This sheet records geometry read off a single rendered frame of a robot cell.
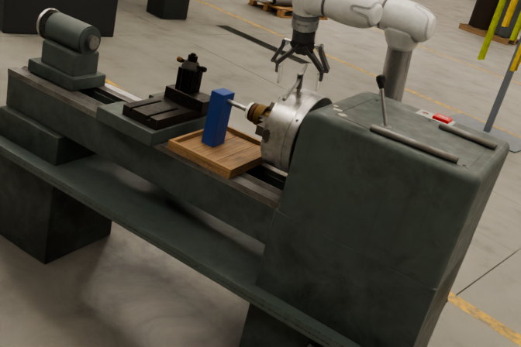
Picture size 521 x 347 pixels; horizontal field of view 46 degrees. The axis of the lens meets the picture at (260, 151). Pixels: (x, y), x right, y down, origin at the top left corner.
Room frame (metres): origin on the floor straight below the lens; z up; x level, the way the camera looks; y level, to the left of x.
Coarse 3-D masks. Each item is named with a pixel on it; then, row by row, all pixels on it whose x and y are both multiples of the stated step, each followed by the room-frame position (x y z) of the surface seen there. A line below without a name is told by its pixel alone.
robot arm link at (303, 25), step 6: (294, 18) 1.98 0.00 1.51; (300, 18) 1.96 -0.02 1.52; (306, 18) 1.96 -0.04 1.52; (312, 18) 1.96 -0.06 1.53; (318, 18) 1.98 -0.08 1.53; (294, 24) 1.98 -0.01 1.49; (300, 24) 1.96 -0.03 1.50; (306, 24) 1.96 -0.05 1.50; (312, 24) 1.97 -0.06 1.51; (318, 24) 2.01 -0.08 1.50; (300, 30) 1.97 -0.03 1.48; (306, 30) 1.97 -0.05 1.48; (312, 30) 1.98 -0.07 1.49
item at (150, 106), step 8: (160, 96) 2.46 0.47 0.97; (128, 104) 2.28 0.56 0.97; (136, 104) 2.30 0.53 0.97; (144, 104) 2.33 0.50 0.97; (152, 104) 2.35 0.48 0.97; (160, 104) 2.37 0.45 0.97; (168, 104) 2.39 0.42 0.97; (176, 104) 2.42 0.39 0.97; (128, 112) 2.26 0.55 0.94; (136, 112) 2.24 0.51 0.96; (144, 112) 2.23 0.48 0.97; (152, 112) 2.25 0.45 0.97; (160, 112) 2.28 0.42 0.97; (168, 112) 2.30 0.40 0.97; (176, 112) 2.32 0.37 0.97; (184, 112) 2.34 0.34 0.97; (192, 112) 2.39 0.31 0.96; (136, 120) 2.23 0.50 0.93; (144, 120) 2.22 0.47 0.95; (152, 120) 2.20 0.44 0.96; (160, 120) 2.21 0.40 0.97; (168, 120) 2.25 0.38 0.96; (176, 120) 2.30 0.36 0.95; (184, 120) 2.34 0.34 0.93; (152, 128) 2.20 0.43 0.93; (160, 128) 2.22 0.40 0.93
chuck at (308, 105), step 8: (312, 96) 2.11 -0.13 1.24; (320, 96) 2.13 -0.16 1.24; (304, 104) 2.06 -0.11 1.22; (312, 104) 2.06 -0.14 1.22; (320, 104) 2.11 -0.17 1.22; (328, 104) 2.17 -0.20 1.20; (304, 112) 2.03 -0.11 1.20; (296, 120) 2.01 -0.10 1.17; (288, 128) 2.00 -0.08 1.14; (296, 128) 1.99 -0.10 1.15; (288, 136) 1.99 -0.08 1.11; (296, 136) 1.99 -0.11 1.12; (288, 144) 1.98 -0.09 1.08; (288, 152) 1.98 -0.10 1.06; (288, 160) 1.99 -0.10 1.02; (288, 168) 2.00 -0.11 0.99
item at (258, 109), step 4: (256, 104) 2.23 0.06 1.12; (252, 108) 2.20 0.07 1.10; (256, 108) 2.20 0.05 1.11; (260, 108) 2.20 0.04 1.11; (264, 108) 2.19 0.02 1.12; (248, 112) 2.20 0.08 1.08; (252, 112) 2.20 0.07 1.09; (256, 112) 2.19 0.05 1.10; (260, 112) 2.18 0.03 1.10; (264, 112) 2.19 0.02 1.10; (268, 112) 2.19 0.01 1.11; (248, 116) 2.20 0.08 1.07; (252, 116) 2.20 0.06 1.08; (256, 116) 2.18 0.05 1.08; (248, 120) 2.22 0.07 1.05; (252, 120) 2.19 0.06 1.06; (256, 120) 2.18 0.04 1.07; (256, 124) 2.19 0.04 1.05
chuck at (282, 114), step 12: (300, 96) 2.10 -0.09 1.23; (276, 108) 2.05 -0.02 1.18; (288, 108) 2.05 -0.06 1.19; (276, 120) 2.03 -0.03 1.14; (288, 120) 2.02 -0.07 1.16; (276, 132) 2.01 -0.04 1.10; (264, 144) 2.03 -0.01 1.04; (276, 144) 2.00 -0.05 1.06; (264, 156) 2.05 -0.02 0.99; (276, 156) 2.01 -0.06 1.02
